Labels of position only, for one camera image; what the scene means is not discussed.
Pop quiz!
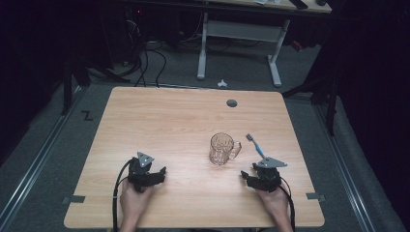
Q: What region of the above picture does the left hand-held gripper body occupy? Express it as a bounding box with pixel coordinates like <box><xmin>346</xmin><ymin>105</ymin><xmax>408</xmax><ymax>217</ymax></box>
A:
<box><xmin>127</xmin><ymin>151</ymin><xmax>156</xmax><ymax>194</ymax></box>

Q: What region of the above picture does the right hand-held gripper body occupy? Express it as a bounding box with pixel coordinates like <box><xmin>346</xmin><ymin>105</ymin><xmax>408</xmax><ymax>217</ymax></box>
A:
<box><xmin>252</xmin><ymin>156</ymin><xmax>289</xmax><ymax>194</ymax></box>

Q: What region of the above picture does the blue toothbrush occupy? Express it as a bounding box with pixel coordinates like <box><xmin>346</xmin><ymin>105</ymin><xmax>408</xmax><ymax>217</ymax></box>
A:
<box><xmin>246</xmin><ymin>132</ymin><xmax>266</xmax><ymax>160</ymax></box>

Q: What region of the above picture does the clear glass mug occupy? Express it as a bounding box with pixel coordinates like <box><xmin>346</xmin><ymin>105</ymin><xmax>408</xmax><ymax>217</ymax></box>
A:
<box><xmin>208</xmin><ymin>131</ymin><xmax>243</xmax><ymax>167</ymax></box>

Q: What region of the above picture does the person's right hand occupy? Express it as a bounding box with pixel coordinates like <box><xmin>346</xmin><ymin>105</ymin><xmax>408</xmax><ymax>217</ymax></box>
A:
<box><xmin>255</xmin><ymin>184</ymin><xmax>290</xmax><ymax>218</ymax></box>

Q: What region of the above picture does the person's left hand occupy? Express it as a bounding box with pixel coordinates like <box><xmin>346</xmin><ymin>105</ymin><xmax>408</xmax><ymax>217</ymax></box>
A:
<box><xmin>119</xmin><ymin>184</ymin><xmax>155</xmax><ymax>224</ymax></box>

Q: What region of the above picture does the grey tape strip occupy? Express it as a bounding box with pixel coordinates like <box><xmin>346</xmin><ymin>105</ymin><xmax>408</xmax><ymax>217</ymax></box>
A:
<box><xmin>306</xmin><ymin>191</ymin><xmax>327</xmax><ymax>203</ymax></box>
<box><xmin>61</xmin><ymin>194</ymin><xmax>87</xmax><ymax>205</ymax></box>

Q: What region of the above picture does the black metal stand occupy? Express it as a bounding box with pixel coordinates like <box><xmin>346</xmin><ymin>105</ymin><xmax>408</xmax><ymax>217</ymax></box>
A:
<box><xmin>281</xmin><ymin>64</ymin><xmax>340</xmax><ymax>137</ymax></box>
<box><xmin>60</xmin><ymin>57</ymin><xmax>92</xmax><ymax>117</ymax></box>

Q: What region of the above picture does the dark computer tower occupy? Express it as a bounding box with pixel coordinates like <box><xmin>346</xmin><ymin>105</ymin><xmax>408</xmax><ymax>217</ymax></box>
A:
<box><xmin>123</xmin><ymin>5</ymin><xmax>147</xmax><ymax>67</ymax></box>

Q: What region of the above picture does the black device on desk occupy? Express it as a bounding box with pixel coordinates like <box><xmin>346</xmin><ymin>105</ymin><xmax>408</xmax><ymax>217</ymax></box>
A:
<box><xmin>288</xmin><ymin>0</ymin><xmax>309</xmax><ymax>11</ymax></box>

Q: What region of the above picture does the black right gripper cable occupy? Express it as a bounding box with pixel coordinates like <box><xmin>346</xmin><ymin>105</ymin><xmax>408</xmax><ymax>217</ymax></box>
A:
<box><xmin>278</xmin><ymin>179</ymin><xmax>297</xmax><ymax>232</ymax></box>

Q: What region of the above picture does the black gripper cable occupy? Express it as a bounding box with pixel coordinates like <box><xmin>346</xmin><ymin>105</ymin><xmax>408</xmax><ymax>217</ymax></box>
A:
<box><xmin>111</xmin><ymin>158</ymin><xmax>134</xmax><ymax>232</ymax></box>
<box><xmin>278</xmin><ymin>179</ymin><xmax>297</xmax><ymax>232</ymax></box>

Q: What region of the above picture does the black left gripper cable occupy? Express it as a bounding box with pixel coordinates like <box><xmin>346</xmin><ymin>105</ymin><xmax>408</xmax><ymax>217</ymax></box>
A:
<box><xmin>111</xmin><ymin>158</ymin><xmax>134</xmax><ymax>232</ymax></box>

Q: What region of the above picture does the metal floor rail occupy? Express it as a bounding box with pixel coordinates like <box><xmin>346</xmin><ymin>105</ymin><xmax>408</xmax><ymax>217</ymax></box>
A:
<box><xmin>0</xmin><ymin>86</ymin><xmax>85</xmax><ymax>224</ymax></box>
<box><xmin>313</xmin><ymin>103</ymin><xmax>377</xmax><ymax>232</ymax></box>

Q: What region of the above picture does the black floor cable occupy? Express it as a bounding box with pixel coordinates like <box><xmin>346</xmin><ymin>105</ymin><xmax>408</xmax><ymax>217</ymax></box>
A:
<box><xmin>133</xmin><ymin>40</ymin><xmax>168</xmax><ymax>89</ymax></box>

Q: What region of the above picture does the wooden desk with white frame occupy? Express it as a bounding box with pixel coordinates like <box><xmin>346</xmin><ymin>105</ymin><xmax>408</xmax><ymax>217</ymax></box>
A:
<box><xmin>196</xmin><ymin>0</ymin><xmax>333</xmax><ymax>89</ymax></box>

